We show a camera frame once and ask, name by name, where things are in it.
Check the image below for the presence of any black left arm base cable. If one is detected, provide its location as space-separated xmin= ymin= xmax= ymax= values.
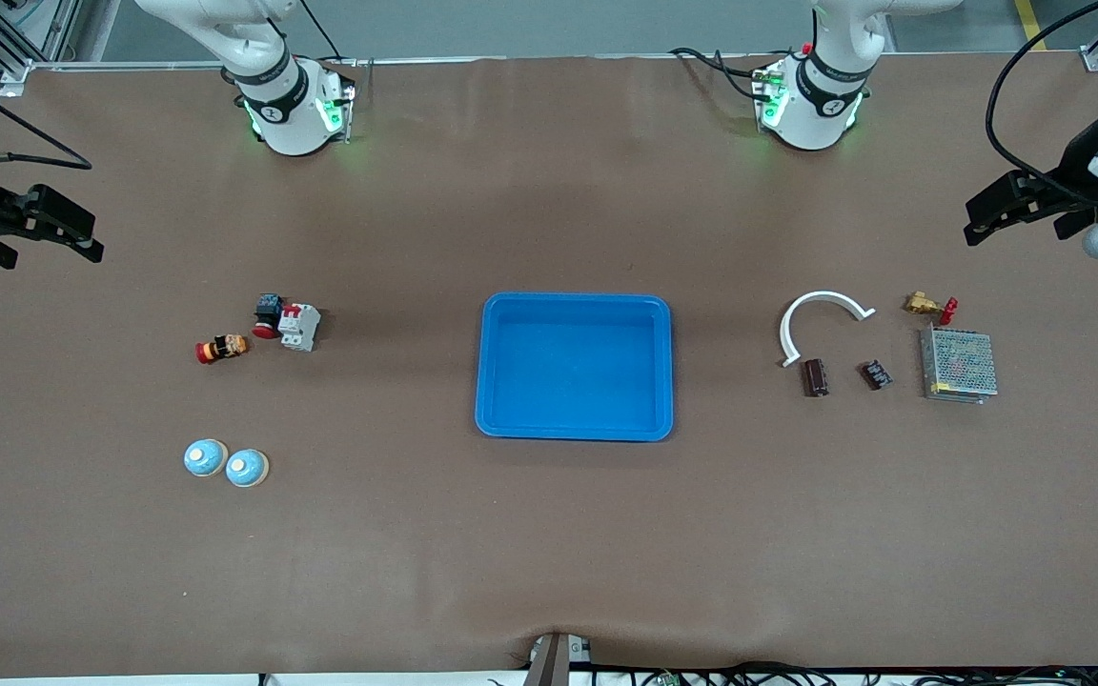
xmin=669 ymin=46 xmax=769 ymax=104

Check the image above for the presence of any white red circuit breaker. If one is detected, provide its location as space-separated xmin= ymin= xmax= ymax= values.
xmin=277 ymin=302 xmax=322 ymax=353

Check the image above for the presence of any red emergency stop button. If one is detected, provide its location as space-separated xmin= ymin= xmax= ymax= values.
xmin=252 ymin=293 xmax=285 ymax=341

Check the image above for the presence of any white curved plastic bracket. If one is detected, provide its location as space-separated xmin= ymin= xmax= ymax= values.
xmin=779 ymin=291 xmax=877 ymax=369

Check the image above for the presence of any blue plastic tray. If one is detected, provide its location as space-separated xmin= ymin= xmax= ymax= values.
xmin=474 ymin=292 xmax=675 ymax=443

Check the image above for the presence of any brass valve red handle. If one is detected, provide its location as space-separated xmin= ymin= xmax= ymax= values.
xmin=903 ymin=292 xmax=960 ymax=326

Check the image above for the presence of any red orange push button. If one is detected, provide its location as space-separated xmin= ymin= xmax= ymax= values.
xmin=194 ymin=333 xmax=251 ymax=366

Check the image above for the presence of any blue dome bell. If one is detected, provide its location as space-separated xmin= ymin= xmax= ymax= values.
xmin=183 ymin=438 xmax=229 ymax=478
xmin=225 ymin=448 xmax=271 ymax=489

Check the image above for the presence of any black right arm base cable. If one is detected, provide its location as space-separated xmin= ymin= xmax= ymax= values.
xmin=296 ymin=0 xmax=345 ymax=63

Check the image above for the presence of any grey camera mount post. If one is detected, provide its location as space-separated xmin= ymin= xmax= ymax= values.
xmin=522 ymin=632 xmax=593 ymax=686

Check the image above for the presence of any black arm base cable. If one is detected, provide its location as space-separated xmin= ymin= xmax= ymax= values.
xmin=669 ymin=46 xmax=769 ymax=104
xmin=296 ymin=0 xmax=345 ymax=63

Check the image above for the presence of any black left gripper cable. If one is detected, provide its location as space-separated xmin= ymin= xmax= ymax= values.
xmin=985 ymin=0 xmax=1098 ymax=206

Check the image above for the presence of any metal mesh power supply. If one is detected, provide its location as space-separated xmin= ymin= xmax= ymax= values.
xmin=919 ymin=324 xmax=1000 ymax=406

